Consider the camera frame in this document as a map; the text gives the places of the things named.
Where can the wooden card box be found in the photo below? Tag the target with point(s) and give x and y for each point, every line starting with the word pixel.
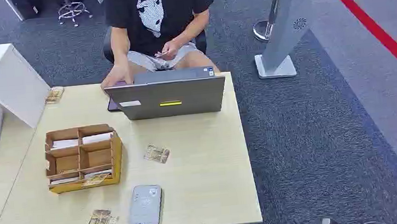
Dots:
pixel 117 159

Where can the grey laptop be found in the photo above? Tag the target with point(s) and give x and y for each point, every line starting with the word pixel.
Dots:
pixel 182 94

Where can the chrome stool base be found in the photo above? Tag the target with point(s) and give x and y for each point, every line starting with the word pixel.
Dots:
pixel 72 10

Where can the person's hand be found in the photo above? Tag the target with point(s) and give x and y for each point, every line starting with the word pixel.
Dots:
pixel 116 76
pixel 172 50

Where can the grey card reader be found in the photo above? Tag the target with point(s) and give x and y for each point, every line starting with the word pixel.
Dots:
pixel 145 207

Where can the dark cabinet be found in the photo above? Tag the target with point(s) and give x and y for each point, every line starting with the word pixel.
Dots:
pixel 24 6

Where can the red floor tape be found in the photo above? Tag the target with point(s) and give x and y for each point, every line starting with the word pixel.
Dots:
pixel 376 30

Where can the white card stack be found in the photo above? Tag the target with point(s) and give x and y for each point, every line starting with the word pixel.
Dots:
pixel 65 143
pixel 97 138
pixel 65 180
pixel 97 174

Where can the chrome stanchion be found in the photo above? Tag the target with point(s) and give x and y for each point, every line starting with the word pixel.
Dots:
pixel 261 30

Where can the person's left hand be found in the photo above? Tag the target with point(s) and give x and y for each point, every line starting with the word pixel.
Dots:
pixel 172 50

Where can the person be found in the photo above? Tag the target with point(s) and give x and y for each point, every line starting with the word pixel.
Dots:
pixel 174 11

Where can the small phone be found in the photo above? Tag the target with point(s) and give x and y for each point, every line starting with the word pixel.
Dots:
pixel 162 53

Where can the grey display stand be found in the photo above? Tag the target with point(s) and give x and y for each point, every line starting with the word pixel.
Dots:
pixel 285 26

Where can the person's right hand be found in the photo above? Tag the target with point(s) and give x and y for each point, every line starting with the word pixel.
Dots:
pixel 116 76

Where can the stack of printed cards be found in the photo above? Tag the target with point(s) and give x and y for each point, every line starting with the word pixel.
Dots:
pixel 54 95

